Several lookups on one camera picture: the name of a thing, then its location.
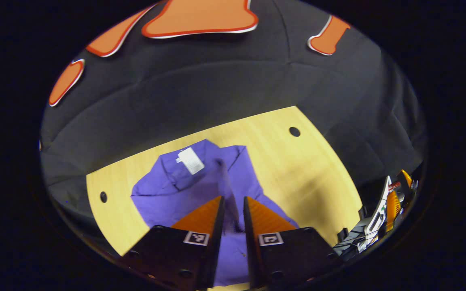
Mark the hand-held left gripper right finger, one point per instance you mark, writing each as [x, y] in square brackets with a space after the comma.
[252, 250]

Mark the purple shirt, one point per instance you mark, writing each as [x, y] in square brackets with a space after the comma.
[168, 194]

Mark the black backdrop cloth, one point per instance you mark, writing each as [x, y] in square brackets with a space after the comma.
[217, 81]

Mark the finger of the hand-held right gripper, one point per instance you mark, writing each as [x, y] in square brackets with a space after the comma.
[405, 178]
[393, 210]

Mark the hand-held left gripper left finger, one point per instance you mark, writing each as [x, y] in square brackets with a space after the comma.
[212, 250]

